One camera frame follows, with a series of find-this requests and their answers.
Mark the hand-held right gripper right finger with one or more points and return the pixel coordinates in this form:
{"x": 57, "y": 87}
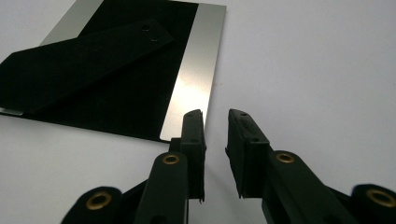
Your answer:
{"x": 246, "y": 161}

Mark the silver box with black flap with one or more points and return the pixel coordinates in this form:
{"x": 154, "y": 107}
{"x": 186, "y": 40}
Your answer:
{"x": 124, "y": 77}

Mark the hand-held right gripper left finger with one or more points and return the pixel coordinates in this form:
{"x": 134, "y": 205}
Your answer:
{"x": 193, "y": 146}

